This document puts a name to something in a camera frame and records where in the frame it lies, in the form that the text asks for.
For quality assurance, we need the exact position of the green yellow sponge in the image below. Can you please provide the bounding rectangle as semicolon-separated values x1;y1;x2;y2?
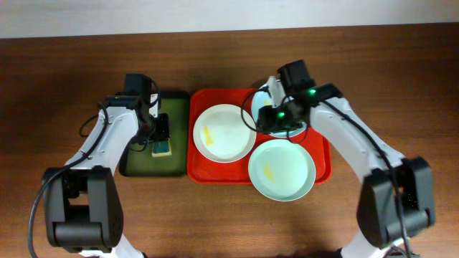
151;140;171;158

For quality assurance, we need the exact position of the dark green tray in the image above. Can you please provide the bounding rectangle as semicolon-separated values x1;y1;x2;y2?
118;91;190;177

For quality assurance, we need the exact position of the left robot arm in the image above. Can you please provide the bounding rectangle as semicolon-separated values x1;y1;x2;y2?
39;94;161;257

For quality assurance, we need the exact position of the red tray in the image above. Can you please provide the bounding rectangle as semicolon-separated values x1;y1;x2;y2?
186;88;332;185

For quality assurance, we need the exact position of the light green plate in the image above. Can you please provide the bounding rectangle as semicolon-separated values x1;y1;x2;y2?
248;139;316;202

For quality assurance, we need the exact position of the light blue plate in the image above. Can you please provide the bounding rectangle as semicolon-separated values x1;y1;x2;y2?
251;91;306;138

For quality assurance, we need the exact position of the white plate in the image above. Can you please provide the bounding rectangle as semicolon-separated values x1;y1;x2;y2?
191;104;257;163

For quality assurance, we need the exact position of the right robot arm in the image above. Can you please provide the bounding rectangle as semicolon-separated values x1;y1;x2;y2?
256;80;435;257

